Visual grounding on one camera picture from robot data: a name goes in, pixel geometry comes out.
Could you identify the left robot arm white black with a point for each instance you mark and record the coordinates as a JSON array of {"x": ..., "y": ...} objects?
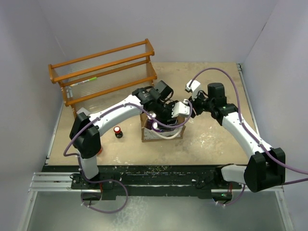
[{"x": 88, "y": 129}]

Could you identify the purple soda can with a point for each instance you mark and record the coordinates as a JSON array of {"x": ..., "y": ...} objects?
[
  {"x": 155, "y": 127},
  {"x": 151, "y": 115}
]

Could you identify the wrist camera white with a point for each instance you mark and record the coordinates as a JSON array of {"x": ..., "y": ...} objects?
[
  {"x": 193, "y": 87},
  {"x": 181, "y": 109}
]

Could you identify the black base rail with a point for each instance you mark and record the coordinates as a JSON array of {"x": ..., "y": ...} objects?
[{"x": 151, "y": 180}]

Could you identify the aluminium frame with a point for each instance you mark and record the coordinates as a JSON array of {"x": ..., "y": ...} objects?
[{"x": 57, "y": 207}]

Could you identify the orange wooden rack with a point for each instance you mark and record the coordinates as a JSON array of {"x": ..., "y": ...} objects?
[{"x": 116, "y": 69}]

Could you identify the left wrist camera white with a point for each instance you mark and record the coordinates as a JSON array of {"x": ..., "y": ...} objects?
[{"x": 181, "y": 109}]

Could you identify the canvas bag with rope handles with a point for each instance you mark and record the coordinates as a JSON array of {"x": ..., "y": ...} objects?
[{"x": 148, "y": 135}]

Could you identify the small dark sauce bottle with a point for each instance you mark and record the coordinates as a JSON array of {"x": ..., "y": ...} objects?
[{"x": 118, "y": 132}]

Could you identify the white box on rack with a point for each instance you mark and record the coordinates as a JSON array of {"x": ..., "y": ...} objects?
[{"x": 83, "y": 110}]

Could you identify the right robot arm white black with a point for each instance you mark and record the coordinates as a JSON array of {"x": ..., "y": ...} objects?
[{"x": 262, "y": 170}]

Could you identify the green marker pen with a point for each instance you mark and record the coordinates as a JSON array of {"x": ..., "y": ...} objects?
[{"x": 84, "y": 81}]

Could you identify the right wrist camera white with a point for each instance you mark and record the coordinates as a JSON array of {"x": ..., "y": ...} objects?
[{"x": 193, "y": 87}]

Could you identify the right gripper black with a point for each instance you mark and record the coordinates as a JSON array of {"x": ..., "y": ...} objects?
[{"x": 194, "y": 104}]

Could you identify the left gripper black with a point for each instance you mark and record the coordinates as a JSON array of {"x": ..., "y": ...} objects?
[{"x": 164, "y": 120}]

